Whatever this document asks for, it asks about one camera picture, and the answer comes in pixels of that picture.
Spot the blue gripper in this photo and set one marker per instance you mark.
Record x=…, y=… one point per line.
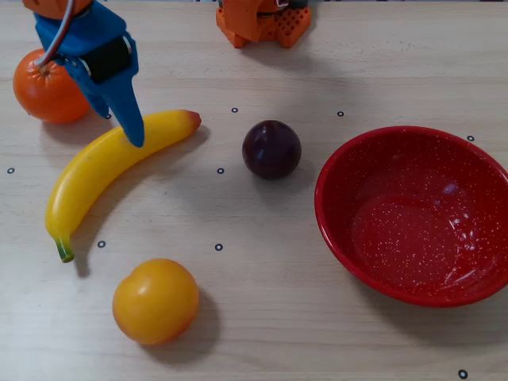
x=106, y=59

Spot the yellow plastic banana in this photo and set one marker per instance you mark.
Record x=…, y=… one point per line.
x=87, y=170

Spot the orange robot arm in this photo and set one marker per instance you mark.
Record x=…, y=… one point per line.
x=43, y=7

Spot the orange robot base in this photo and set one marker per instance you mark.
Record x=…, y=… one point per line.
x=287, y=29

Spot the red speckled enamel bowl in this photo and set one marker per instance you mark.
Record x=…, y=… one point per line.
x=397, y=238

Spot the orange fruit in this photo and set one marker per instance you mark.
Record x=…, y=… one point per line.
x=43, y=95

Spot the dark purple plum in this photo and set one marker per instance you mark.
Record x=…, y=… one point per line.
x=272, y=151

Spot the yellow peach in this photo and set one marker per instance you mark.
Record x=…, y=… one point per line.
x=155, y=301

